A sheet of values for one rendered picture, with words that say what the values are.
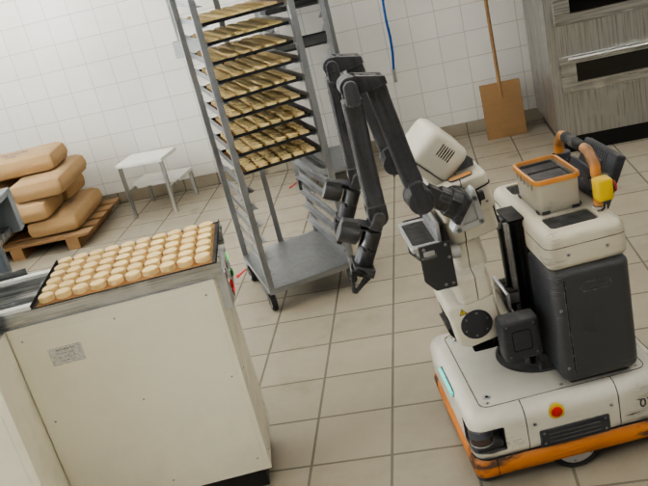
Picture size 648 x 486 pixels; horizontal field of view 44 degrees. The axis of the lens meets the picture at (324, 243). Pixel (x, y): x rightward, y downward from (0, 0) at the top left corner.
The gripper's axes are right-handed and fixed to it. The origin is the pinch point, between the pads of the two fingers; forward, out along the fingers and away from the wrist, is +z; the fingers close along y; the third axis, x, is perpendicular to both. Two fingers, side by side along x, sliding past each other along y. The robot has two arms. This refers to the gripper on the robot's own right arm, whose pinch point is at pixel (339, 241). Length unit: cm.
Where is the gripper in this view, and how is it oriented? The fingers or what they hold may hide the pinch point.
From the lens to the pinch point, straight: 282.8
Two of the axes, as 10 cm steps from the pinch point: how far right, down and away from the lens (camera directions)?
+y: 1.0, 3.5, -9.3
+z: -2.2, 9.2, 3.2
